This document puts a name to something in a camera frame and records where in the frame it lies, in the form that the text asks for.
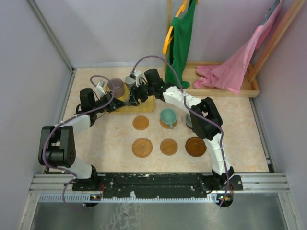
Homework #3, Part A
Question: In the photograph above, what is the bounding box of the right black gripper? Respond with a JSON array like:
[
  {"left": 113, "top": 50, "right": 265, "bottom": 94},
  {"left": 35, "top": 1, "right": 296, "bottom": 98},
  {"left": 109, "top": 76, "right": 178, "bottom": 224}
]
[{"left": 128, "top": 80, "right": 154, "bottom": 107}]

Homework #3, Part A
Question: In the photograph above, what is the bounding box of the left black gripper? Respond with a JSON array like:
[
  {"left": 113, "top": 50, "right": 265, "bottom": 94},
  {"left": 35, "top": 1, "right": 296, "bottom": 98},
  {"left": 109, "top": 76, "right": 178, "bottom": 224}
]
[{"left": 92, "top": 91, "right": 128, "bottom": 113}]

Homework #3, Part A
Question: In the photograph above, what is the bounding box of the teal mug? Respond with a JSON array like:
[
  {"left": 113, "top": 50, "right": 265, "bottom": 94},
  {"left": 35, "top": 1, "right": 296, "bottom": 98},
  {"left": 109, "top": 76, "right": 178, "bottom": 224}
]
[{"left": 160, "top": 108, "right": 177, "bottom": 124}]

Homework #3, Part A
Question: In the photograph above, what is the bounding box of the light wooden coaster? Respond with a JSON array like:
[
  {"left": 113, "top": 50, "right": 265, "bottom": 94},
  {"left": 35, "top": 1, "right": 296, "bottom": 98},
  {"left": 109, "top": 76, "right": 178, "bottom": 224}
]
[{"left": 132, "top": 115, "right": 149, "bottom": 130}]

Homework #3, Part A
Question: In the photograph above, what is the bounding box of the dark speckled grey mug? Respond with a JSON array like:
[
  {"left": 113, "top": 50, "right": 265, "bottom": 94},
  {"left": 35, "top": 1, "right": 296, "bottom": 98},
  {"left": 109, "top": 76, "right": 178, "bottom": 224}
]
[{"left": 185, "top": 114, "right": 193, "bottom": 129}]

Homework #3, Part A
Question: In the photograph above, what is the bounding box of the small orange wooden coaster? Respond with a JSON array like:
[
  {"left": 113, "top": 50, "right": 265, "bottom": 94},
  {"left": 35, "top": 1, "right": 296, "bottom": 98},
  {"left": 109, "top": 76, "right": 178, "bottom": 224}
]
[{"left": 160, "top": 139, "right": 178, "bottom": 156}]

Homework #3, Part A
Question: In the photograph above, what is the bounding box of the large woven rattan coaster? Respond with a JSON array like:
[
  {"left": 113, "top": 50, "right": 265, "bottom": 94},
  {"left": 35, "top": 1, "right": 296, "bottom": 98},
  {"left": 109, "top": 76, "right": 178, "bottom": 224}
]
[{"left": 131, "top": 138, "right": 153, "bottom": 158}]

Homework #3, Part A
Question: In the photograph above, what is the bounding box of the large brown wooden coaster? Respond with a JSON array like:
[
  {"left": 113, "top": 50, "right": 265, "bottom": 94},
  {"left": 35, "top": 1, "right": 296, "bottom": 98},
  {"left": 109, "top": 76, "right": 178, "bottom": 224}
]
[{"left": 185, "top": 137, "right": 207, "bottom": 157}]

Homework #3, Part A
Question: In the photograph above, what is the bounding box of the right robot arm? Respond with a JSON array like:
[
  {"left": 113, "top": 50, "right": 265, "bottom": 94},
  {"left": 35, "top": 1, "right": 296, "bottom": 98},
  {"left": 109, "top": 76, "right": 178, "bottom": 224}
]
[{"left": 124, "top": 69, "right": 234, "bottom": 190}]

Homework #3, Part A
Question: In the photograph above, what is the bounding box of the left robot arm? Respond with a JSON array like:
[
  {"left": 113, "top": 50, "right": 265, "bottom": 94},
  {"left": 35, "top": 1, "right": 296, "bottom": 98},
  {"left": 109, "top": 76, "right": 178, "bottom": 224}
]
[{"left": 38, "top": 78, "right": 124, "bottom": 190}]

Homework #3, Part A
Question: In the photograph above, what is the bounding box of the grey-white mug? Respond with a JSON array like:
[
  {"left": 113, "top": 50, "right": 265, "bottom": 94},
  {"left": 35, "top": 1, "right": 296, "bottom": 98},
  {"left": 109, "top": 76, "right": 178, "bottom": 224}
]
[{"left": 124, "top": 76, "right": 136, "bottom": 89}]

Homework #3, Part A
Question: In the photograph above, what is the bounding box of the purple mug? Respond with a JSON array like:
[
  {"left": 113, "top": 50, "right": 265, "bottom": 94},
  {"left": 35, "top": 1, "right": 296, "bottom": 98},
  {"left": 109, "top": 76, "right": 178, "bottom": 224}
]
[{"left": 107, "top": 78, "right": 125, "bottom": 98}]

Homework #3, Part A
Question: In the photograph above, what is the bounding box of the yellow hanger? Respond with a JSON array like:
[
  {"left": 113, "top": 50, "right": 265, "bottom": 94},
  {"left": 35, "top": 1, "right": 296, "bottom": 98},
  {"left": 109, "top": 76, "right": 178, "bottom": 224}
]
[{"left": 163, "top": 0, "right": 199, "bottom": 54}]

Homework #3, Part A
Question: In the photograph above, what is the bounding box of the green shirt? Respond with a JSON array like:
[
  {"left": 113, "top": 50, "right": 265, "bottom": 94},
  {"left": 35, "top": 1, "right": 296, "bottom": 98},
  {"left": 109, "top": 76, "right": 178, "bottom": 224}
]
[{"left": 165, "top": 0, "right": 198, "bottom": 89}]

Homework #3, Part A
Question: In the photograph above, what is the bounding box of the pink shirt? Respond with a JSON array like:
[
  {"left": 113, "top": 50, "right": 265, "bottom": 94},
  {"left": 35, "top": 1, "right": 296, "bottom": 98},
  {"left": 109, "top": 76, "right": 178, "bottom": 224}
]
[{"left": 193, "top": 1, "right": 282, "bottom": 94}]

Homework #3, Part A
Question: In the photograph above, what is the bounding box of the wooden rack base tray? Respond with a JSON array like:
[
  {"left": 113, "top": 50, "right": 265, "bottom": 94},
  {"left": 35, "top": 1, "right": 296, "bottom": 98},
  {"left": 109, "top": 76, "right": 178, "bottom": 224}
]
[{"left": 182, "top": 62, "right": 260, "bottom": 98}]

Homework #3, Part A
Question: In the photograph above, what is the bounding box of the grey hanger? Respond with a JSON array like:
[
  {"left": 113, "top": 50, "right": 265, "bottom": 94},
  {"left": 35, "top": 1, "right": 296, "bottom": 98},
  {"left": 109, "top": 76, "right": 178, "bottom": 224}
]
[{"left": 261, "top": 0, "right": 280, "bottom": 25}]

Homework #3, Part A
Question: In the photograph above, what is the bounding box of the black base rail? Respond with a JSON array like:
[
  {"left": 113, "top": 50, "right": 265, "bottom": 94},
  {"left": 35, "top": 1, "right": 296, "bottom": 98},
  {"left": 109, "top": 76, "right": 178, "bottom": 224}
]
[{"left": 71, "top": 171, "right": 243, "bottom": 199}]

